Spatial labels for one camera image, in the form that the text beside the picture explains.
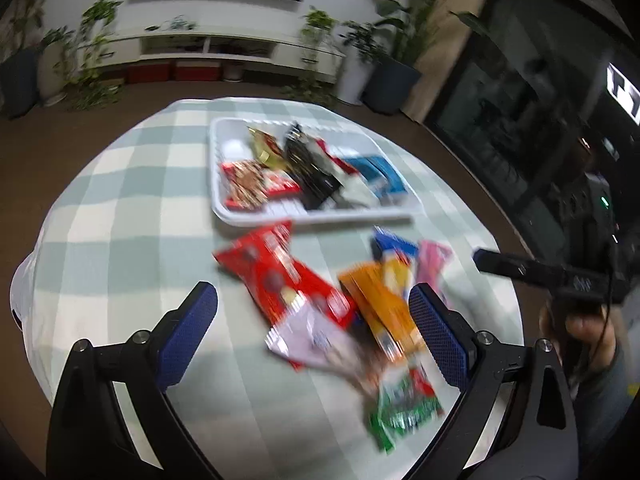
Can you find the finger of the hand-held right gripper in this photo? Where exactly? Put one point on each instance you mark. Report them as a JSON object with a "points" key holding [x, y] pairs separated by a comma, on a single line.
{"points": [[515, 267]]}

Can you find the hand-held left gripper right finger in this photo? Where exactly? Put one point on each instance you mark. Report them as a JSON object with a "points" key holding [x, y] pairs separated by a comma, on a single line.
{"points": [[440, 340]]}

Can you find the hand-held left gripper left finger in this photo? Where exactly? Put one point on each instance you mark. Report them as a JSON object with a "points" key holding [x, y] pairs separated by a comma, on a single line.
{"points": [[187, 340]]}

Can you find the orange yellow snack packet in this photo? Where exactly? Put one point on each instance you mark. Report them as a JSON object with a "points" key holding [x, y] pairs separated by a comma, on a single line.
{"points": [[382, 310]]}

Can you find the green small snack packet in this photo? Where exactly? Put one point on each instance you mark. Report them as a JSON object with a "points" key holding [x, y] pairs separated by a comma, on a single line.
{"points": [[405, 405]]}

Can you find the pink snack packet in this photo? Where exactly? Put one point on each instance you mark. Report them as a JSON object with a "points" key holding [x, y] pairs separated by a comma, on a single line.
{"points": [[432, 262]]}

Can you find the blue white snack packet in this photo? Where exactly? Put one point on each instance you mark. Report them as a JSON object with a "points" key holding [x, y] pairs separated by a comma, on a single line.
{"points": [[395, 247]]}

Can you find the large red snack packet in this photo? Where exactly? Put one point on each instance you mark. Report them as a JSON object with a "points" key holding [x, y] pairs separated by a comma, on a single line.
{"points": [[272, 275]]}

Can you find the brown small snack packet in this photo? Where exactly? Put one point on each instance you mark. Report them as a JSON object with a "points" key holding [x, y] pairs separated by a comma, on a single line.
{"points": [[245, 185]]}

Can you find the light blue snack packet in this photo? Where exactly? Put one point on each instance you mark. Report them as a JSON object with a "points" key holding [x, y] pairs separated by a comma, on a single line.
{"points": [[377, 175]]}

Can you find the white plastic tray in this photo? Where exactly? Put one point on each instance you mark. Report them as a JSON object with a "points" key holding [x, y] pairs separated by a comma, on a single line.
{"points": [[235, 147]]}

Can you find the yellow red snack packet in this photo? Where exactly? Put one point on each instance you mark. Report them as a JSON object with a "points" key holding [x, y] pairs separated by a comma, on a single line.
{"points": [[265, 152]]}

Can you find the black long snack packet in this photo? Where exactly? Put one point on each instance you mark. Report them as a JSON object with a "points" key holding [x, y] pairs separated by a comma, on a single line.
{"points": [[305, 170]]}

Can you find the person's right forearm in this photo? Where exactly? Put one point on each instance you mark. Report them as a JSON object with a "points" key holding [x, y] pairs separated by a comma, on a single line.
{"points": [[610, 410]]}

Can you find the person's right hand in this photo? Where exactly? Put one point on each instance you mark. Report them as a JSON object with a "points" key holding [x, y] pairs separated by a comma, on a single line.
{"points": [[585, 340]]}

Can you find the green checked tablecloth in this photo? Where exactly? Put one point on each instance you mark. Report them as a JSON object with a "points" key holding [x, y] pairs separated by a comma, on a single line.
{"points": [[150, 210]]}

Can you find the glass sliding door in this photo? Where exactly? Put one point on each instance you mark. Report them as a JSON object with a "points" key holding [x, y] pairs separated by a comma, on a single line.
{"points": [[525, 110]]}

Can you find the large-leaf plant dark square pot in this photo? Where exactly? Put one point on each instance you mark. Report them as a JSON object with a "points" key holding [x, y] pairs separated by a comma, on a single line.
{"points": [[395, 75]]}

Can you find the beige curtain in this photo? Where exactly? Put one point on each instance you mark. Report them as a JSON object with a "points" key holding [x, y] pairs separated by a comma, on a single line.
{"points": [[450, 35]]}

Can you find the bushy plant tall white pot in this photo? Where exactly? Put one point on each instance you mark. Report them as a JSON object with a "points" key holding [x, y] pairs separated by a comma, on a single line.
{"points": [[357, 65]]}

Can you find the red storage box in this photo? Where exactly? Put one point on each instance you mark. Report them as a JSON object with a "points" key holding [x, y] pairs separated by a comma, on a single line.
{"points": [[197, 70], [150, 71]]}

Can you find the small white pot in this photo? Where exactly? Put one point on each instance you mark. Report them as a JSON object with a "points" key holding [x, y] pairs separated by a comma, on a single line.
{"points": [[232, 71]]}

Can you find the white television cabinet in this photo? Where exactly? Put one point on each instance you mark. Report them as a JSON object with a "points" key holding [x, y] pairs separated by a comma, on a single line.
{"points": [[220, 50]]}

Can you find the plant in white ribbed pot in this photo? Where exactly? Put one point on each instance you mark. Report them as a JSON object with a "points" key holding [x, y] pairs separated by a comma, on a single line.
{"points": [[52, 80]]}

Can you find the vine plant with long stems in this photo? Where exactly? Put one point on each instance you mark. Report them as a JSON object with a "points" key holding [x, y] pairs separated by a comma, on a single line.
{"points": [[317, 45]]}

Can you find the leafy trailing plant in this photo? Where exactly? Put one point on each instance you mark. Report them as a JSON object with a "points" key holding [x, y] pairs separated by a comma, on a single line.
{"points": [[97, 45]]}

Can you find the tall plant dark round pot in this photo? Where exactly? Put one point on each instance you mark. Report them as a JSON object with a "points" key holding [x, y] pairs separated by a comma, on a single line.
{"points": [[17, 80]]}

